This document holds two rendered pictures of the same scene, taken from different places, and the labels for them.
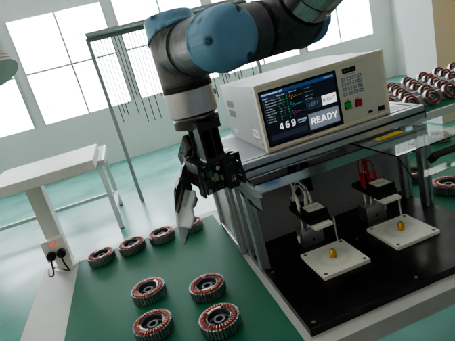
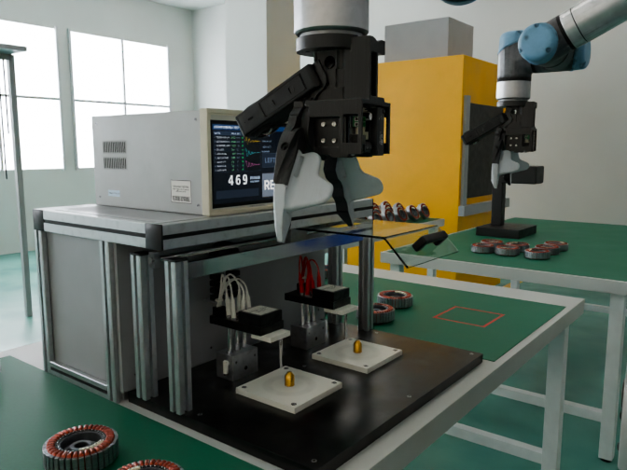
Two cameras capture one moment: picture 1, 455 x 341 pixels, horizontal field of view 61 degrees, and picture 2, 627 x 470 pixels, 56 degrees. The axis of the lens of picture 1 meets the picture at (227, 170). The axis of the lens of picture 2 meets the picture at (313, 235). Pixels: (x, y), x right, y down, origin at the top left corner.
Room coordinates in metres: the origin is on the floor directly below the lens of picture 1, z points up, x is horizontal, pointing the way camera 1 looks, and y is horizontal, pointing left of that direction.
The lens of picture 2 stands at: (0.15, 0.43, 1.24)
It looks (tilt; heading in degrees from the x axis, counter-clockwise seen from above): 8 degrees down; 320
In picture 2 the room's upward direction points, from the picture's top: straight up
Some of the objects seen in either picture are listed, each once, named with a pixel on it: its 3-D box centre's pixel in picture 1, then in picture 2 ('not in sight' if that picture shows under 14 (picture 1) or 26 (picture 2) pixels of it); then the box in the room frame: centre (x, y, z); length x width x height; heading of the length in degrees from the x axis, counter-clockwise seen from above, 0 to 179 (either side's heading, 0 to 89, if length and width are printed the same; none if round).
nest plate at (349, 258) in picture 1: (334, 258); (289, 387); (1.02, -0.24, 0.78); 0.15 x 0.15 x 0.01; 12
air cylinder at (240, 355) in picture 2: (309, 234); (237, 361); (1.16, -0.21, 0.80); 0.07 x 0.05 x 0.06; 102
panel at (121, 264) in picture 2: (319, 180); (240, 286); (1.30, -0.31, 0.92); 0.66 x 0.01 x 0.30; 102
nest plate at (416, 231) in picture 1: (401, 231); (357, 353); (1.07, -0.48, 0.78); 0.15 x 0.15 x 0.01; 12
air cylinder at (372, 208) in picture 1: (372, 210); (308, 333); (1.21, -0.45, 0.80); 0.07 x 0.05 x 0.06; 102
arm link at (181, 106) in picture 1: (193, 103); (332, 19); (0.60, 0.02, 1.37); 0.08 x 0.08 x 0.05
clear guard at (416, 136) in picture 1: (407, 146); (371, 239); (1.09, -0.54, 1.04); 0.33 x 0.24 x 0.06; 12
